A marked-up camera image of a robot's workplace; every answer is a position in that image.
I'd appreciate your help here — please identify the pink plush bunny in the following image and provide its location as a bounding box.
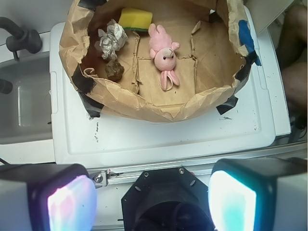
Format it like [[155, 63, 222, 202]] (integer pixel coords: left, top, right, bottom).
[[148, 23, 180, 91]]

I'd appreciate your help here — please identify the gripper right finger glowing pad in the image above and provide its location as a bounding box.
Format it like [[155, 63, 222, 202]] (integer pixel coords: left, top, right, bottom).
[[208, 157, 308, 231]]

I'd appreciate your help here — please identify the black faucet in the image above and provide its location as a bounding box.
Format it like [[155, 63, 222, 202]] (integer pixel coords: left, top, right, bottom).
[[0, 17, 43, 61]]

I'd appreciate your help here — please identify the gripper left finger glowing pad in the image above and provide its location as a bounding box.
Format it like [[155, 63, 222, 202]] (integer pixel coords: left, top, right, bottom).
[[0, 164, 97, 231]]

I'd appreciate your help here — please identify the aluminium rail frame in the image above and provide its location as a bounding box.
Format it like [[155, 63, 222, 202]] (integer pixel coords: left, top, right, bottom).
[[88, 141, 308, 188]]

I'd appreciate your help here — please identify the brown rock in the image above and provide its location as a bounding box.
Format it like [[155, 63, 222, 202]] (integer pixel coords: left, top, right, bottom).
[[105, 60, 124, 81]]

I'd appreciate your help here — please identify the yellow green sponge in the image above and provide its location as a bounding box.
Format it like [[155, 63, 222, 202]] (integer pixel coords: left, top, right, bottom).
[[118, 8, 153, 32]]

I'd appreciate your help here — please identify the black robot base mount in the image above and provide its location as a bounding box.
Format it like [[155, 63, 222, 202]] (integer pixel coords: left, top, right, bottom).
[[121, 167, 215, 231]]

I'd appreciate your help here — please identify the white sink basin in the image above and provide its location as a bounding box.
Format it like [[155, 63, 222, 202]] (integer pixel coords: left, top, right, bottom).
[[0, 52, 52, 144]]

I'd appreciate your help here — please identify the blue tape strip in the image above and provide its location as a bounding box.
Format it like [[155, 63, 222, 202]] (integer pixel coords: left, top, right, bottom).
[[238, 20, 261, 66]]

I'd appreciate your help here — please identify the crumpled white paper ball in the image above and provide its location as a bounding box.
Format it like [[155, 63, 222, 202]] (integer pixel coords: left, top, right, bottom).
[[94, 19, 128, 61]]

